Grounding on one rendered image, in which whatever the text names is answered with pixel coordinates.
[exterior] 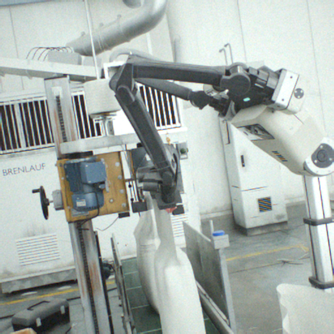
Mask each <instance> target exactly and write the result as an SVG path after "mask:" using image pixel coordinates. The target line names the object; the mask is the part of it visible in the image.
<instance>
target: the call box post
mask: <svg viewBox="0 0 334 334"><path fill-rule="evenodd" d="M217 252H218V257H219V265H220V269H221V273H222V282H223V287H224V296H225V300H226V309H227V314H228V323H229V327H230V329H231V331H232V332H234V334H237V328H236V322H235V314H234V310H233V305H232V297H231V292H230V283H229V278H228V270H227V265H226V256H225V251H224V247H221V248H218V249H217Z"/></svg>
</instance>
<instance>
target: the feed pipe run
mask: <svg viewBox="0 0 334 334"><path fill-rule="evenodd" d="M122 1H123V3H124V4H125V5H126V6H127V7H129V8H139V9H138V10H135V11H134V12H131V13H130V14H127V15H124V16H122V17H121V21H120V22H122V23H120V24H122V25H121V26H122V27H123V28H122V27H121V28H122V30H123V29H124V31H123V32H126V33H124V34H126V35H128V36H127V37H128V38H130V39H134V38H136V37H139V36H141V35H144V34H145V37H146V41H147V50H148V53H150V54H151V55H153V52H152V51H151V43H150V38H149V31H150V30H152V29H154V28H156V26H158V24H159V23H160V22H161V21H162V19H163V17H164V15H165V13H166V12H167V9H168V3H169V0H122ZM140 7H141V8H140ZM130 39H129V40H130Z"/></svg>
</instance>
